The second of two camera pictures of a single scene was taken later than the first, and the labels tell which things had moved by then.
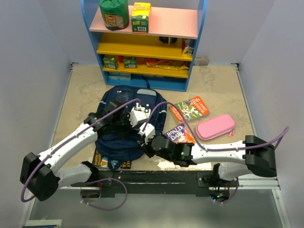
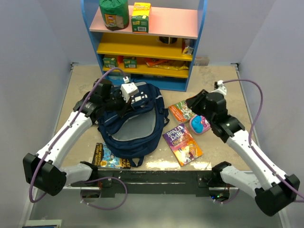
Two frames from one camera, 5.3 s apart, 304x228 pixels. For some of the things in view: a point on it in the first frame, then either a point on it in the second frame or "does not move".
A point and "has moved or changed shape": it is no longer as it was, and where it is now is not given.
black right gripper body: [151, 153] to [209, 113]
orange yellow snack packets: [162, 63] does not move
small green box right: [130, 63] does not move
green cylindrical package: [115, 13] does not move
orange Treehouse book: [190, 109] does not move
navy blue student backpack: [121, 144] has moved or changed shape
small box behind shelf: [202, 61] does not move
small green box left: [110, 62] does not move
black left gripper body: [122, 124] to [117, 103]
